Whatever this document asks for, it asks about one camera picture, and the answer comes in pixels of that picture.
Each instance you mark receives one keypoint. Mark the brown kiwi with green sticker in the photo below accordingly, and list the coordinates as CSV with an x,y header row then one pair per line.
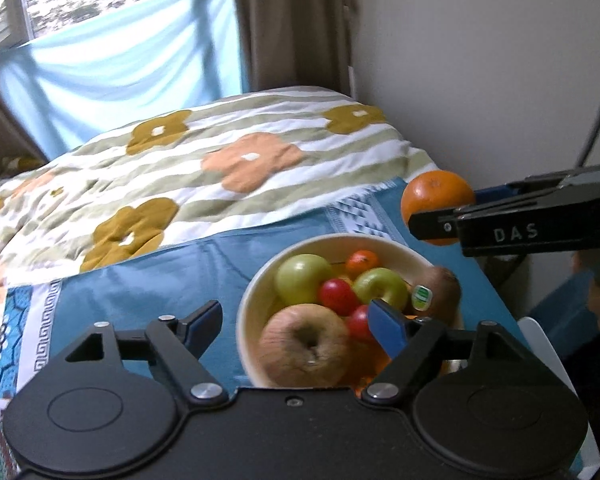
x,y
442,290

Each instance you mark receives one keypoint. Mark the teal patterned cloth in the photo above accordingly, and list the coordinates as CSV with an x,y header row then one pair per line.
x,y
155,285

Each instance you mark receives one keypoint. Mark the small tangerine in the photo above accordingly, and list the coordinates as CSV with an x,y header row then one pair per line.
x,y
362,261

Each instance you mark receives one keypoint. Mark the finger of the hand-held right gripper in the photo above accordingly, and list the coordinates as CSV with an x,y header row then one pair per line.
x,y
432,225
497,195

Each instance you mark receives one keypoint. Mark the beige curtain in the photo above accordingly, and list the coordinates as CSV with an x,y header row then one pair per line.
x,y
5,130
290,25

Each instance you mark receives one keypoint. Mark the white bowl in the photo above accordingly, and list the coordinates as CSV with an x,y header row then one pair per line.
x,y
258,310

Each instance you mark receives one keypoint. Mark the green apple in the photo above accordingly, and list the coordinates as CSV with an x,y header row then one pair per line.
x,y
302,277
380,287

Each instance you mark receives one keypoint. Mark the white plastic object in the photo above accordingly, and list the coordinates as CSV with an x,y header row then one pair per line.
x,y
545,345

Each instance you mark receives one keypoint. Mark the large reddish brown apple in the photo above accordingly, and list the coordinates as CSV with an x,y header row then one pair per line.
x,y
305,345

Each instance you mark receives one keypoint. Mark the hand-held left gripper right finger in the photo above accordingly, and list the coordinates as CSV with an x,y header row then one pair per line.
x,y
387,326

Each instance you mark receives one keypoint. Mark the floral striped quilt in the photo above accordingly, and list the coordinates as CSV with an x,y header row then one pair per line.
x,y
180,170

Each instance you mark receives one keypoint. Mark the red tomato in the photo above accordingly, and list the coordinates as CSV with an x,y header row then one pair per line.
x,y
337,296
361,324

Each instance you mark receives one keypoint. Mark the light blue curtain cloth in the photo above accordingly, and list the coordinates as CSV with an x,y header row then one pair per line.
x,y
120,70

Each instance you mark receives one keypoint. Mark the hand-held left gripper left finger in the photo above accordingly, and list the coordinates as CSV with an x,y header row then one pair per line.
x,y
207,321

